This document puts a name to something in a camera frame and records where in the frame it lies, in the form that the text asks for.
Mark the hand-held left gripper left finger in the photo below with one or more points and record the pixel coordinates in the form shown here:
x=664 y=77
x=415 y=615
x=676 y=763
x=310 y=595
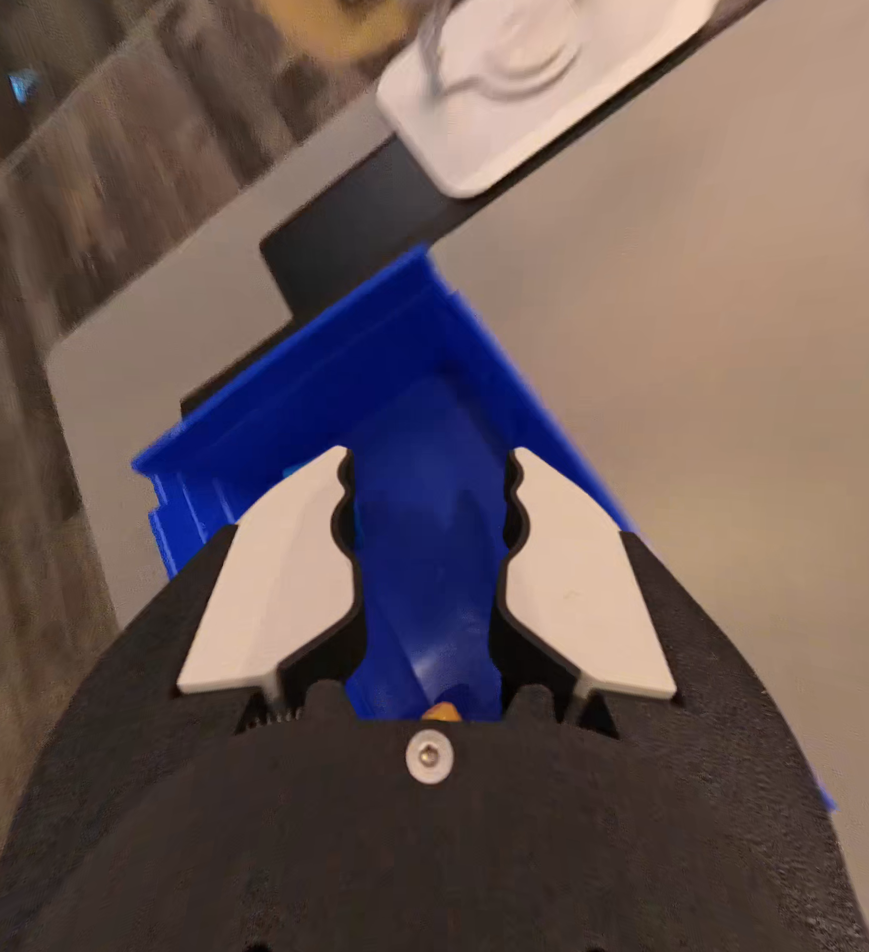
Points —
x=271 y=595

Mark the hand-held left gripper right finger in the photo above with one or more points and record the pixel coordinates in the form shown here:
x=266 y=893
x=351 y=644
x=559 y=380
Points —
x=590 y=595

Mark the blue plastic bin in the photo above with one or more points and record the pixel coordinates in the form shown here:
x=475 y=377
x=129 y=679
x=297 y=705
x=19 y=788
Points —
x=404 y=357

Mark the yellow one-stud block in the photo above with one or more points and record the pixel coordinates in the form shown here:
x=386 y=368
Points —
x=442 y=712

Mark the black mat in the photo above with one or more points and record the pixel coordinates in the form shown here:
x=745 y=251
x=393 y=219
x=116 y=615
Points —
x=352 y=230

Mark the white stand base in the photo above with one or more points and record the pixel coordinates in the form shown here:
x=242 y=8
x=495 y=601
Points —
x=494 y=126

